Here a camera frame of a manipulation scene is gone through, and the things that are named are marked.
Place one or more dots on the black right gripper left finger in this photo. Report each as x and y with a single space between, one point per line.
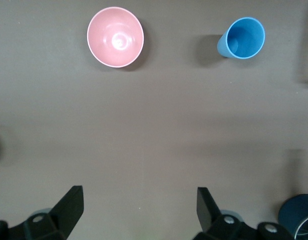
66 212

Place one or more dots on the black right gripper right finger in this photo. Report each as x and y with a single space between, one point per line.
208 212

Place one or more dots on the pink bowl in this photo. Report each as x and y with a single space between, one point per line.
115 37

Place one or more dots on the dark blue pot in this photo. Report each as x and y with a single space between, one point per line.
296 212

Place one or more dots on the blue cup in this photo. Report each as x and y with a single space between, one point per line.
244 37

